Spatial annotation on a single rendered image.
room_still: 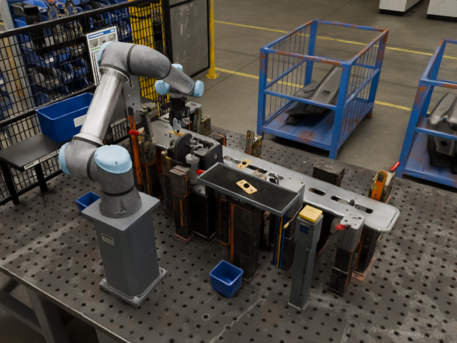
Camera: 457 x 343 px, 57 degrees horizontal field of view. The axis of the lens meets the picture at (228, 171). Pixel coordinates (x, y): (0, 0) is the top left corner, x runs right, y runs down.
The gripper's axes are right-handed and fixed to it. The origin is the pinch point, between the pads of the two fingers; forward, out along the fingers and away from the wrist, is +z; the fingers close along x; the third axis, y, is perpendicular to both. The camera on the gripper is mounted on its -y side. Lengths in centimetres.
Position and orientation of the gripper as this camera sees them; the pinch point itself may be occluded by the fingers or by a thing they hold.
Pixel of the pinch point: (176, 129)
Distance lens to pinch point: 227.6
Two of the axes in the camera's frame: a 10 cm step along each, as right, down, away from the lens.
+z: 0.0, 8.4, 5.5
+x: 5.8, -4.5, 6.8
